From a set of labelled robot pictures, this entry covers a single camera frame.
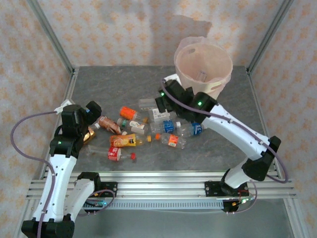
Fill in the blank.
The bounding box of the gold amber plastic bottle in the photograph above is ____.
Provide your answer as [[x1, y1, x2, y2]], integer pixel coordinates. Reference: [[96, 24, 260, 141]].
[[83, 122, 101, 146]]

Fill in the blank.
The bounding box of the barcode label white-cap bottle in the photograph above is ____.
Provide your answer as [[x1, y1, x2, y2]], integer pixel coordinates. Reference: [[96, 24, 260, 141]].
[[148, 108, 178, 123]]

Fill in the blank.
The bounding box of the blue small-print label plastic bottle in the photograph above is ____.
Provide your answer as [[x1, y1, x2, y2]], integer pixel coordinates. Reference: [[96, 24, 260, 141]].
[[150, 120, 183, 134]]

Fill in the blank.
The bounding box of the blue white-logo label bottle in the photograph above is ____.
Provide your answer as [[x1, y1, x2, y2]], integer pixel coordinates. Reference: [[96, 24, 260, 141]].
[[177, 122, 206, 138]]

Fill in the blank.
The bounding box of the brown label cream-cap bottle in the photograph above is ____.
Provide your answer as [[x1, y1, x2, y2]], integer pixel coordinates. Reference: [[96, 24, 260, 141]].
[[98, 116, 128, 136]]

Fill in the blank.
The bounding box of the orange-cap orange label bottle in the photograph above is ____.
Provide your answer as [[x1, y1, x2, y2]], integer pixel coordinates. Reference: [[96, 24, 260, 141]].
[[155, 133, 188, 149]]

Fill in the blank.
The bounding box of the white label green-cap bottle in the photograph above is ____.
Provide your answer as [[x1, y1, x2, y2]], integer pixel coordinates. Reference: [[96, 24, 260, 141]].
[[116, 118, 149, 134]]

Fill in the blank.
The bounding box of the red label red-cap bottle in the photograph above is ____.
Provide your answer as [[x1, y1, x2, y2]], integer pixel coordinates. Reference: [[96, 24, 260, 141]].
[[88, 145, 137, 163]]

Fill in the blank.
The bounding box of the orange label amber-cap bottle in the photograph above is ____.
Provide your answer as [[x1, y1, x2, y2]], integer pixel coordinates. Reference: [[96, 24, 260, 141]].
[[120, 106, 149, 123]]

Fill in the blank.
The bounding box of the orange juice picture-label bottle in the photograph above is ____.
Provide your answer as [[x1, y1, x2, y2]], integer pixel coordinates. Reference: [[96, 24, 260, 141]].
[[109, 133, 152, 148]]

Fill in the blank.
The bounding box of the pink translucent plastic bin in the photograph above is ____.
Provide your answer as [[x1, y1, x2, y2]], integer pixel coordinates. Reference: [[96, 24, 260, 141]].
[[174, 36, 234, 100]]

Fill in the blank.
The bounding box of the clear square green-cap bottle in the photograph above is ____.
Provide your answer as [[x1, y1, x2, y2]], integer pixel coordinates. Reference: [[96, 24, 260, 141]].
[[138, 98, 159, 111]]

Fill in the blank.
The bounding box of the small circuit board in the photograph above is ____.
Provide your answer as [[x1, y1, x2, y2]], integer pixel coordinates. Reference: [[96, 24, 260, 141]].
[[232, 198, 255, 206], [85, 199, 107, 208]]

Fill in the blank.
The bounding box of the aluminium base beam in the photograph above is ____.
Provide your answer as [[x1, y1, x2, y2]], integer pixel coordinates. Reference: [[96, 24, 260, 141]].
[[26, 171, 298, 199]]

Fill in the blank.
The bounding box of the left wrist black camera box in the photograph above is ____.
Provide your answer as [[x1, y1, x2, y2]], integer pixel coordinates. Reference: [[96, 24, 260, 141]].
[[85, 100, 103, 124]]

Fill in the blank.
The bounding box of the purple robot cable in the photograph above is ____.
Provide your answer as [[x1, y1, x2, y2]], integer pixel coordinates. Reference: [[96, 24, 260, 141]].
[[160, 78, 289, 184], [10, 99, 75, 238]]

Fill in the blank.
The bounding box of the aluminium frame post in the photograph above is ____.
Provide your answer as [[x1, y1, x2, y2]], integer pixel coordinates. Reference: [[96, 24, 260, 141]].
[[26, 0, 76, 75], [246, 0, 295, 75]]

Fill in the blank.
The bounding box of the thin purple base cable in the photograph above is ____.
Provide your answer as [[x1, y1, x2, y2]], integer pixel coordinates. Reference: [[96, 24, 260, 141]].
[[226, 179, 260, 215], [74, 189, 116, 217]]

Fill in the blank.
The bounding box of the grey slotted cable duct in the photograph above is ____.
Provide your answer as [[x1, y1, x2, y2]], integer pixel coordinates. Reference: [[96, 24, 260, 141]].
[[74, 199, 225, 211]]

